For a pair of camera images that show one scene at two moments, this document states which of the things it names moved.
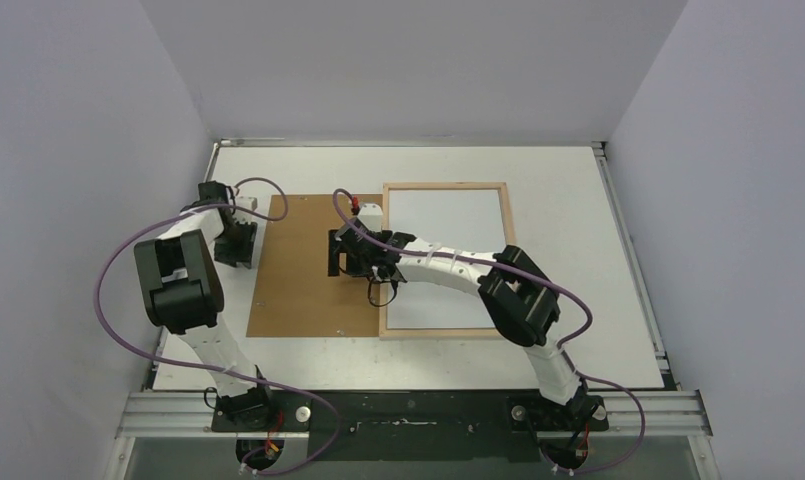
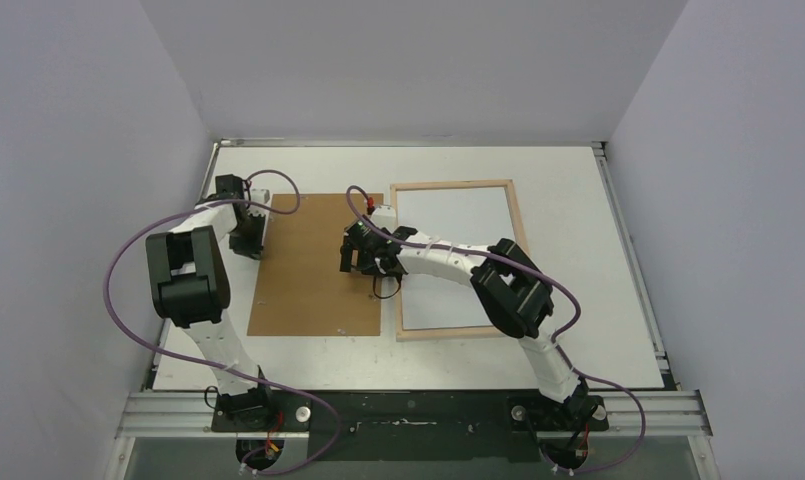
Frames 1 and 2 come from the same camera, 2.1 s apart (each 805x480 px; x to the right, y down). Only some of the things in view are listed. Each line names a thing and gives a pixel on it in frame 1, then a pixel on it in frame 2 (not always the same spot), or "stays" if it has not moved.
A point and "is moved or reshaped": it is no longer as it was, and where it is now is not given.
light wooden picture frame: x=437 y=333 is moved or reshaped
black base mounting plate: x=428 y=426 stays
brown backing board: x=295 y=296 stays
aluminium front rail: x=678 y=414 stays
